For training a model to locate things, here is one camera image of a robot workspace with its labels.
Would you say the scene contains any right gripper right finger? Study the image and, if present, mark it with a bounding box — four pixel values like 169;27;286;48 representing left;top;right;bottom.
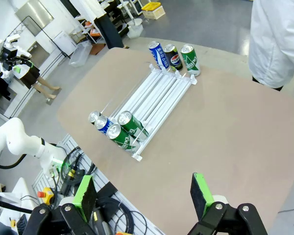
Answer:
188;172;268;235

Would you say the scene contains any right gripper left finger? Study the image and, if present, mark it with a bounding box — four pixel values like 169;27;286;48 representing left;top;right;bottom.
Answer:
23;174;99;235

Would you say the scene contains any person in white coat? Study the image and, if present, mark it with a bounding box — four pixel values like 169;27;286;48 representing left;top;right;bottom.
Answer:
248;0;294;92

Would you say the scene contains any yellow emergency stop button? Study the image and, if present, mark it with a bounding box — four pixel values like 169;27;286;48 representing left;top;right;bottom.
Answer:
37;187;56;207

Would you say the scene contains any green Chilsung cider can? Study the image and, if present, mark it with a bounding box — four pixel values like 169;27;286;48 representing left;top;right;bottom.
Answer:
117;110;150;142
180;44;202;77
106;123;141;153

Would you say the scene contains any blue Pocari Sweat can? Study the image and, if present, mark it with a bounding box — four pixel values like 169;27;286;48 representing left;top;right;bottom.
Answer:
94;116;115;136
147;41;170;71

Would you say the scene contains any black Pepsi can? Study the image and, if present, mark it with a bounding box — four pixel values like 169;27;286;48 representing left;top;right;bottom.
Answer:
163;44;184;72
88;110;102;125

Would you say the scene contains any white can dispenser rack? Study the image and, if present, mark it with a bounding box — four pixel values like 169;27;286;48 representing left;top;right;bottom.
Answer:
88;62;198;162

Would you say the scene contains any clear plastic storage bin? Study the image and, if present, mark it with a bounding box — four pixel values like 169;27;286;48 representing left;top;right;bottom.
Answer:
68;40;93;68

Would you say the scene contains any white cabinet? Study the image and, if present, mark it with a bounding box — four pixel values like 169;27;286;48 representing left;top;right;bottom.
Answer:
52;30;77;57

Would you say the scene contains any black hanging cloth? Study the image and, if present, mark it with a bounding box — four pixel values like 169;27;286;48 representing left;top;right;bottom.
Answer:
95;14;124;49

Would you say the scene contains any white bucket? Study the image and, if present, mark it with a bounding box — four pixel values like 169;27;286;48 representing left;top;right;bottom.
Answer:
126;19;145;39

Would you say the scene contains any yellow plastic crate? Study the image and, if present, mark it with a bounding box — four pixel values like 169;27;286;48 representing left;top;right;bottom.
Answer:
141;2;162;12

